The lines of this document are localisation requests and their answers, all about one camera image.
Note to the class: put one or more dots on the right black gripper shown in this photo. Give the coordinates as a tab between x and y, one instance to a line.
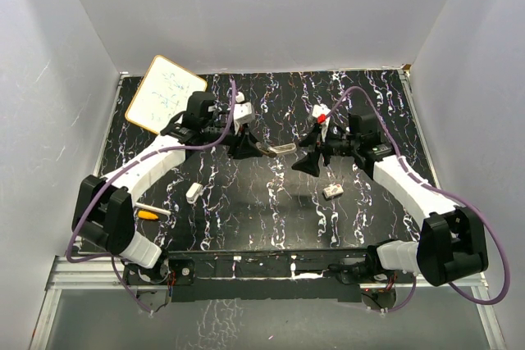
308	164

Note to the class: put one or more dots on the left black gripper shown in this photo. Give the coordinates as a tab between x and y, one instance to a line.
242	146

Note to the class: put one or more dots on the beige grey stapler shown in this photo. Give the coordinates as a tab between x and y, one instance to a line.
267	150

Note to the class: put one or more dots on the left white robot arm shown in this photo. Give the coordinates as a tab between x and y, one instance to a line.
104	211

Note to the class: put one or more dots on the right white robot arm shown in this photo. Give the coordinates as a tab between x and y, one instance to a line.
452	243

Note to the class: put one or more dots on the white staple box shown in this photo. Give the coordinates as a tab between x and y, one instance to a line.
332	191

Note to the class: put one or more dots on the orange marker cap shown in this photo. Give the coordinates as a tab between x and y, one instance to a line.
147	215

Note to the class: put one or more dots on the white marker pen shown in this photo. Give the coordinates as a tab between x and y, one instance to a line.
157	210

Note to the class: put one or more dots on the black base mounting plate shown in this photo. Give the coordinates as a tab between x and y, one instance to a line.
281	274

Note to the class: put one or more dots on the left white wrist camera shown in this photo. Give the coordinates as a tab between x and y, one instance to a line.
243	110

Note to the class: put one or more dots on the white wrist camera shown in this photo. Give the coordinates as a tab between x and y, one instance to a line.
319	116
243	110

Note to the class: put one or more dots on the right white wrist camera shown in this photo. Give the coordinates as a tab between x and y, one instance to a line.
319	116

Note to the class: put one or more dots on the small whiteboard with wooden frame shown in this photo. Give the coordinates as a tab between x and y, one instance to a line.
162	93

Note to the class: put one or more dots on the aluminium frame rail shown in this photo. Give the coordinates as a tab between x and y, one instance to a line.
96	274

